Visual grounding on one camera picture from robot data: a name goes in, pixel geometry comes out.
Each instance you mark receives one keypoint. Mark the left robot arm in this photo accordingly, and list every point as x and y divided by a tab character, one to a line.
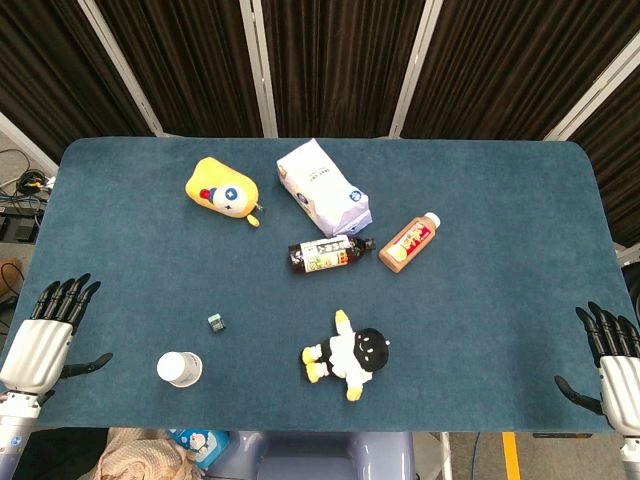
15	430

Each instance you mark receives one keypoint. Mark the brown milk tea bottle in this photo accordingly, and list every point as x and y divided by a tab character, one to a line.
407	242

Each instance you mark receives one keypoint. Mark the white paper cup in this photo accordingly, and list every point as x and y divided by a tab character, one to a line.
179	368

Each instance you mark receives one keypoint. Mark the lavender robot base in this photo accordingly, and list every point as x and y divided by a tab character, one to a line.
310	456

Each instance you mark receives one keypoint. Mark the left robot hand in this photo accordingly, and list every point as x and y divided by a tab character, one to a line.
37	350

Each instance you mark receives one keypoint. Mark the white frame pole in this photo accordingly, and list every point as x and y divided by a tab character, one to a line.
125	65
260	67
415	67
27	145
595	82

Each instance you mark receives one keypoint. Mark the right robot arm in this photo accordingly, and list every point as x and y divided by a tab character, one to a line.
631	455

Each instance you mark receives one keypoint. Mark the black-headed plush doll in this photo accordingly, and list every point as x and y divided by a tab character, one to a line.
350	352

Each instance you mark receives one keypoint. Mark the yellow plush toy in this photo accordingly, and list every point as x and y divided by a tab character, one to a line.
222	192

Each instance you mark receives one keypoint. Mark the blue cartoon print box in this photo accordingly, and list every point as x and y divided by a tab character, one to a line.
200	442

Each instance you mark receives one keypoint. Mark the blue table mat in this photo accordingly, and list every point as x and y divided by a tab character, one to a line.
320	300

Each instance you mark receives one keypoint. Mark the beige knitted cloth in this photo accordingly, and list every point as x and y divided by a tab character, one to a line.
140	457

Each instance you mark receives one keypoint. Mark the dark tea bottle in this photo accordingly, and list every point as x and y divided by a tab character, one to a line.
325	255

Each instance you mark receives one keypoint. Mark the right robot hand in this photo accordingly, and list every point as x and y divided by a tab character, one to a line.
620	375

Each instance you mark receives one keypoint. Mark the white snack bag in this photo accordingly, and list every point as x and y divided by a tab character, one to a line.
325	192

